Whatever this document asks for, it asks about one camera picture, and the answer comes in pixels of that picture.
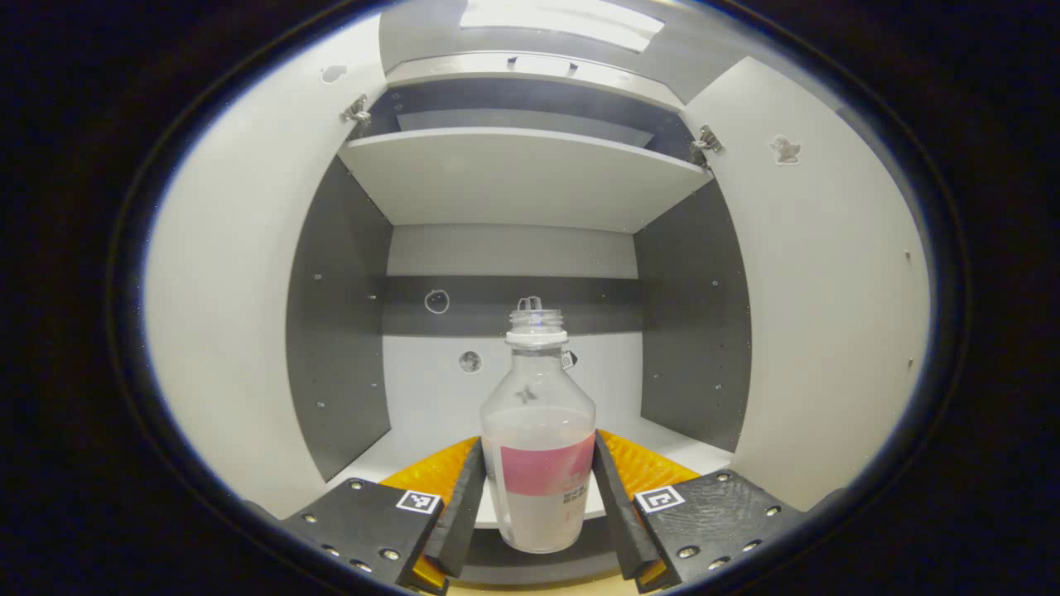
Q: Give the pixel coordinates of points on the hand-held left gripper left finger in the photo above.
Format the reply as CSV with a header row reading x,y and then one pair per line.
x,y
464,513

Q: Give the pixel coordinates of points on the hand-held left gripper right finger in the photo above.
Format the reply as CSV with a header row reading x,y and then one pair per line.
x,y
617,513

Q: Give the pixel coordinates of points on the clear bottle with pink label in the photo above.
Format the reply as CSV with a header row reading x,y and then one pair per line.
x,y
538,430

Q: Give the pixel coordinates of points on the grey cabinet door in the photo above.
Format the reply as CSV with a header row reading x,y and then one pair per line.
x,y
232,290
828,314

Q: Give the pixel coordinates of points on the grey cabinet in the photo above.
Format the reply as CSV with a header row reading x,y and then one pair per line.
x,y
339,331

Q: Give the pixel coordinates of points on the wide grey cabinet shelf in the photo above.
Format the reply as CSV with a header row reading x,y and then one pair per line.
x,y
522,178

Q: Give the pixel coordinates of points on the metal door hinge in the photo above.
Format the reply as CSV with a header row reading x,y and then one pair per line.
x,y
706,142
358,109

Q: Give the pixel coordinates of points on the narrow grey cabinet shelf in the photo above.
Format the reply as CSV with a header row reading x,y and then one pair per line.
x,y
522,124

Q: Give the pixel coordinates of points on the grey cabinet drawer front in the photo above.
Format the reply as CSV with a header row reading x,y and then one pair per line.
x,y
464,73

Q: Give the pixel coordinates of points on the large ceiling light panel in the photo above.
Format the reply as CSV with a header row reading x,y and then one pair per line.
x,y
563,25

